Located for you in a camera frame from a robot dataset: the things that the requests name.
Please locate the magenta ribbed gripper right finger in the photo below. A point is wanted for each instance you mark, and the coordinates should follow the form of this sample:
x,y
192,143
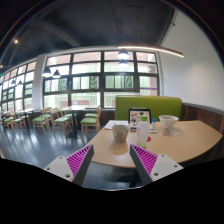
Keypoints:
x,y
152,167

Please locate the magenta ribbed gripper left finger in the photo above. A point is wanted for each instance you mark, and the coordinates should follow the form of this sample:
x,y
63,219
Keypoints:
x,y
73,167

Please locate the white plastic bottle green cap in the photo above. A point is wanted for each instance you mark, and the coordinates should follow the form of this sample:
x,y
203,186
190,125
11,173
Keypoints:
x,y
143,130

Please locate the white patterned mug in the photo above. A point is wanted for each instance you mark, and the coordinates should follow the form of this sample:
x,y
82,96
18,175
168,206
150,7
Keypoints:
x,y
120,133

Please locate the small blue capped bottle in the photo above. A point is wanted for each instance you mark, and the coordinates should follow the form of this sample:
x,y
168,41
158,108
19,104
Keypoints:
x,y
153,122

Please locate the white ceramic bowl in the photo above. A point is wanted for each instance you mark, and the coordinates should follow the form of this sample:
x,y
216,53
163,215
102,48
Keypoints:
x,y
168,121

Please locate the wooden chair green seat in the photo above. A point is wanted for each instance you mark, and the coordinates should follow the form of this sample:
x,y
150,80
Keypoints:
x,y
90,122

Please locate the wooden chair green cushion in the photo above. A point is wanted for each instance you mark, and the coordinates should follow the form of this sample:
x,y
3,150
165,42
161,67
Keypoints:
x,y
59,122

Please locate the black framed menu stand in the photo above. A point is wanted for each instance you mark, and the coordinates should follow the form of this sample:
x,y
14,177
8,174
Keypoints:
x,y
135,115

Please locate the white paper sheet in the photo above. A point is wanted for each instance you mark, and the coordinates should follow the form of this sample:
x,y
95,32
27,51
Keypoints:
x,y
112,123

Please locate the wooden dining table background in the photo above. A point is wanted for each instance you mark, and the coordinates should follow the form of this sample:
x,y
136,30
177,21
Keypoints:
x,y
73,109

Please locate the wooden chair green pad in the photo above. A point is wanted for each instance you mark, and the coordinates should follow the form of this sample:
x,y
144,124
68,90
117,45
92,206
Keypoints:
x,y
41,121

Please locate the green upholstered booth bench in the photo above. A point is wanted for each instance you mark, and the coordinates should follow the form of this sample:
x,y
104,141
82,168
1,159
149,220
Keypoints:
x,y
158,105

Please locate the large black framed window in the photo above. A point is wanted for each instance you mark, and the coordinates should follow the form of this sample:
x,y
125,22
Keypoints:
x,y
96,77

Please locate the black pendant lamp left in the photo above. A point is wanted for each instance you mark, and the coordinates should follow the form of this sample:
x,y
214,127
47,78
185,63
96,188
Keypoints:
x,y
46,72

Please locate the black pendant lamp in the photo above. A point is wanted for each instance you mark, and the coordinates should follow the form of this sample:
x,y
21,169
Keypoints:
x,y
123,54
46,72

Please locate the long linear ceiling light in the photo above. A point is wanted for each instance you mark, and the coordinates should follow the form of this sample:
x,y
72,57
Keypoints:
x,y
156,49

